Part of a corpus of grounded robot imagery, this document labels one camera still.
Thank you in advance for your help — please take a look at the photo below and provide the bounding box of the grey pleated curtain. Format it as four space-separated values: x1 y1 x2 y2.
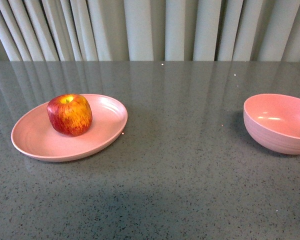
0 0 300 62

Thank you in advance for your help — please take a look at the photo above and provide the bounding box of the pink plastic bowl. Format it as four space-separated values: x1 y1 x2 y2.
243 93 300 155

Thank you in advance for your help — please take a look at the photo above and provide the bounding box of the red yellow apple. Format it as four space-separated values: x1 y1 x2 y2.
46 94 93 137

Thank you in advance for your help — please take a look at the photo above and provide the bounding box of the pink plastic plate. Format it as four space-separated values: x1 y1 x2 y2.
11 94 128 162

